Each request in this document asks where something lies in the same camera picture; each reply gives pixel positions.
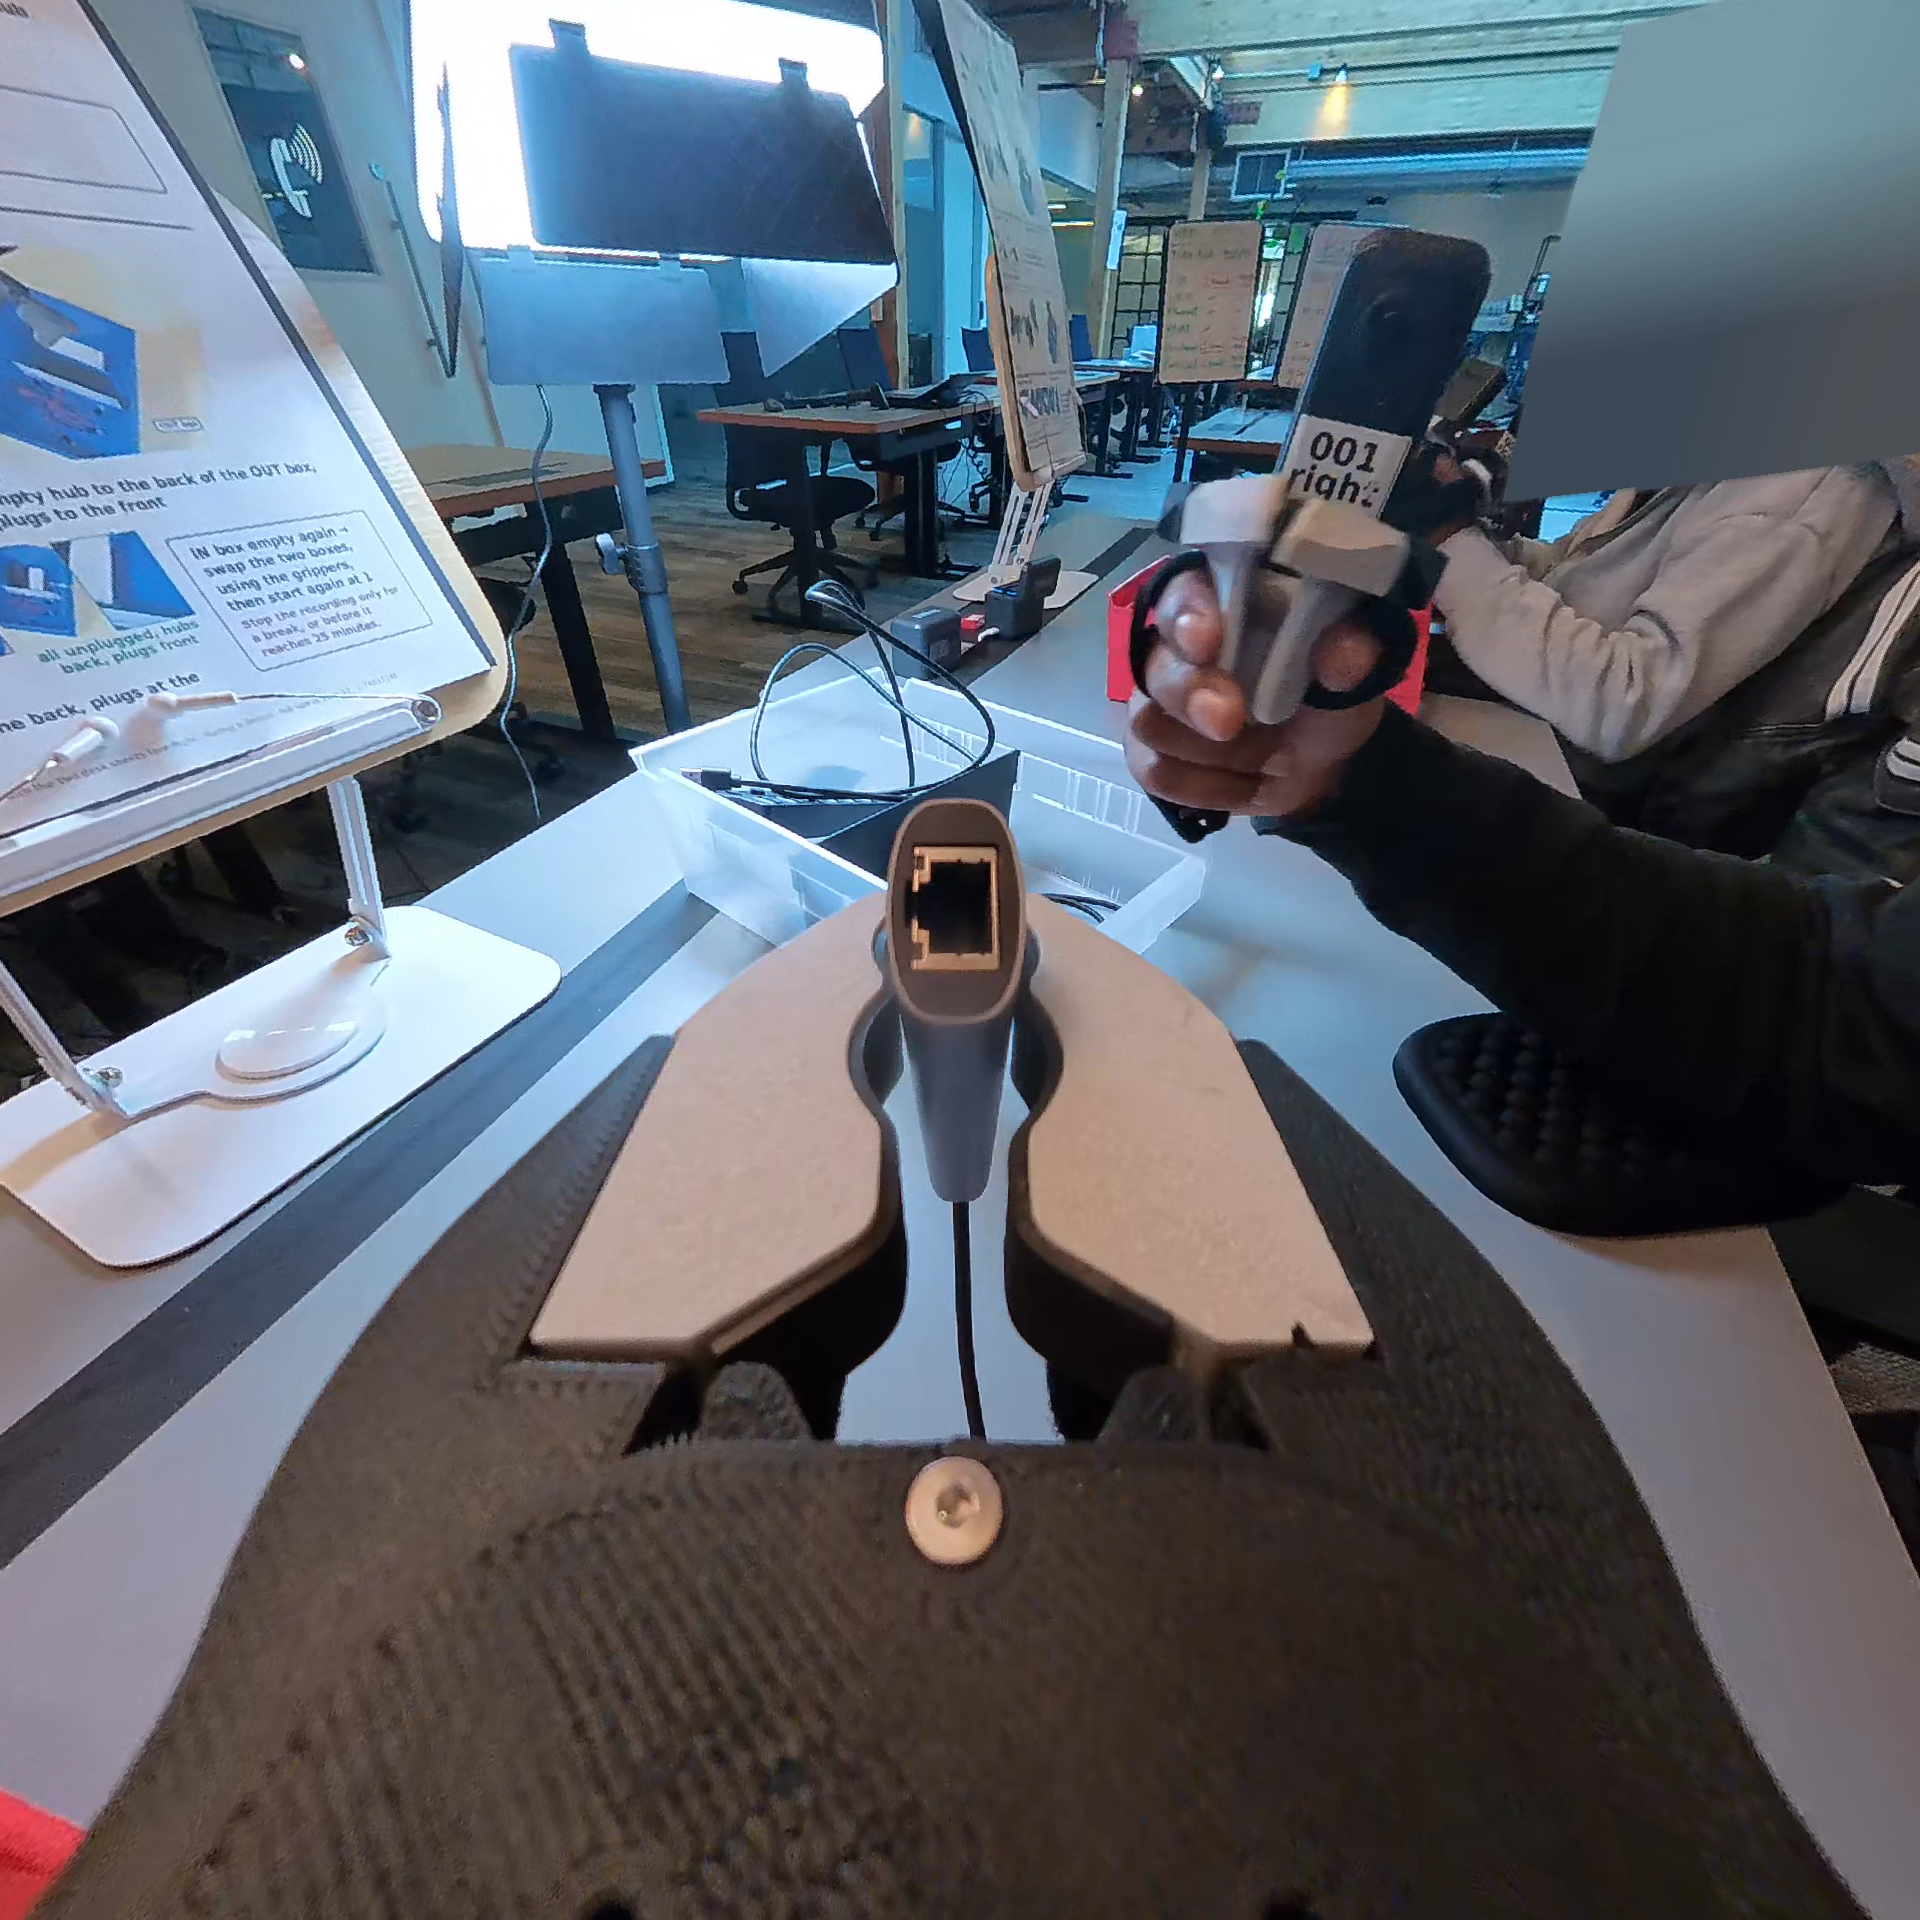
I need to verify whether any black textured rounded object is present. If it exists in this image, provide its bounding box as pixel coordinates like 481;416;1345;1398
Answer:
1388;1005;1851;1241

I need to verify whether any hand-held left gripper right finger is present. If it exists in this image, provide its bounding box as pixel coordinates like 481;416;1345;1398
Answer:
1004;895;1377;1374

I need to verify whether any printed instruction sheet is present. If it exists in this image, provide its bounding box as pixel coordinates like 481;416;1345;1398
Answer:
0;0;499;820

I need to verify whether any clear page holder bar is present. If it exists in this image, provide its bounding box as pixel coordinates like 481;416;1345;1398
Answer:
0;694;448;846

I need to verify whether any black office chair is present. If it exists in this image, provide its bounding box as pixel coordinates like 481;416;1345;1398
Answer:
720;328;883;633

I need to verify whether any person's right hand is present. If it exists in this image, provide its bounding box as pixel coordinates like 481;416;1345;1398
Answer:
1125;562;1388;824

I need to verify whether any grey metal pole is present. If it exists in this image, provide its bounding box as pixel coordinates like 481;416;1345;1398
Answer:
588;380;691;732

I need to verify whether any brown upright board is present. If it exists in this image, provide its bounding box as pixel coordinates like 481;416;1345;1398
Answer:
1164;220;1262;382
1276;220;1388;391

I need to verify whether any grey multi-port usb hub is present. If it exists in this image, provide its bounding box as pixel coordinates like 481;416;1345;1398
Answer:
680;771;903;815

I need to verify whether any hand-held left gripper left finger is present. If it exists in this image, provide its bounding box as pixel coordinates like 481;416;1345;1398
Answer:
523;895;909;1367

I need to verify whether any red plastic bin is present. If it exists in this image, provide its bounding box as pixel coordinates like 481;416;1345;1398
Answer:
1107;579;1430;701
0;1782;87;1920

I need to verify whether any wooden display board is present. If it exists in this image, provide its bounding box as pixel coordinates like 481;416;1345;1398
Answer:
939;0;1092;485

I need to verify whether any white metal stand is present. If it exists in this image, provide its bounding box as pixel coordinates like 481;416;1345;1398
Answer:
0;771;568;1267
982;481;1101;607

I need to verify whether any long black hub cable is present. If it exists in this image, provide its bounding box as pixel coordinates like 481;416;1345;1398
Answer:
745;579;997;808

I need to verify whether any clear plastic bin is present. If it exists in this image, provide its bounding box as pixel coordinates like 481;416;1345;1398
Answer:
635;659;1208;965

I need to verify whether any person's right forearm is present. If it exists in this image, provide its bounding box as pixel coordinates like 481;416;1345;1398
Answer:
1256;701;1920;1204

